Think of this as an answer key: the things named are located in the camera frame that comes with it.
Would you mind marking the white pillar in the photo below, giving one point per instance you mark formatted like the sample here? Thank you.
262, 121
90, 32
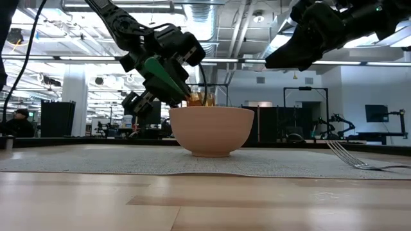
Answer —
74, 102

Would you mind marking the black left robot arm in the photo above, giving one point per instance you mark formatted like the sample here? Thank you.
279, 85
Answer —
118, 22

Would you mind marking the grey woven placemat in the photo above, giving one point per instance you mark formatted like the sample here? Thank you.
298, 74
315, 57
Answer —
128, 162

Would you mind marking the wall monitor on arm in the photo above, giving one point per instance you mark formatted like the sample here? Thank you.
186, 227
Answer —
376, 113

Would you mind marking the white plastic container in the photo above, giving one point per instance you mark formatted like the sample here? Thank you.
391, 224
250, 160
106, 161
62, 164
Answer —
127, 122

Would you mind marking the pink ceramic bowl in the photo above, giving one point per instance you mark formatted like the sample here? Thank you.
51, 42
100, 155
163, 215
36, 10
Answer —
212, 128

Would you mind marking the ceiling light strip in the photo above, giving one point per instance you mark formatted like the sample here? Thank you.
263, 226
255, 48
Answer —
353, 63
57, 58

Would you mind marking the amber ribbed plastic cup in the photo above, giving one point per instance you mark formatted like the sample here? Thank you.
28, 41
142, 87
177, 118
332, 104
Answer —
196, 100

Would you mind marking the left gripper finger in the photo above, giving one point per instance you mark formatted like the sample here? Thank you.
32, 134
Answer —
180, 72
163, 91

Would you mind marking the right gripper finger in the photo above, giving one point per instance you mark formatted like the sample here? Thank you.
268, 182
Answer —
298, 54

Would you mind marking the tall black metal frame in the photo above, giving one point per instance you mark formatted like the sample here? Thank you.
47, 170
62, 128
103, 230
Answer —
305, 88

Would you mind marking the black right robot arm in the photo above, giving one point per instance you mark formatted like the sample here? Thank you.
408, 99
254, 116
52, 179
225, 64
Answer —
379, 19

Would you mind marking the small silver cylinder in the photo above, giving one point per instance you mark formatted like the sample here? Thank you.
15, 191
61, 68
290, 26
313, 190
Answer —
9, 142

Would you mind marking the black partition cabinet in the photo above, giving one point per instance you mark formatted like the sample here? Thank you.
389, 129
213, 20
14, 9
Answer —
57, 118

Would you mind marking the background black robot arms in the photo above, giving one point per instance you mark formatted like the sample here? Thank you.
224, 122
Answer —
337, 123

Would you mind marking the person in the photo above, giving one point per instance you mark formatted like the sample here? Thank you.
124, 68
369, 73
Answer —
19, 125

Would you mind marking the silver ceiling duct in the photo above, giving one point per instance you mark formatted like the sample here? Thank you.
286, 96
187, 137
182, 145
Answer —
200, 16

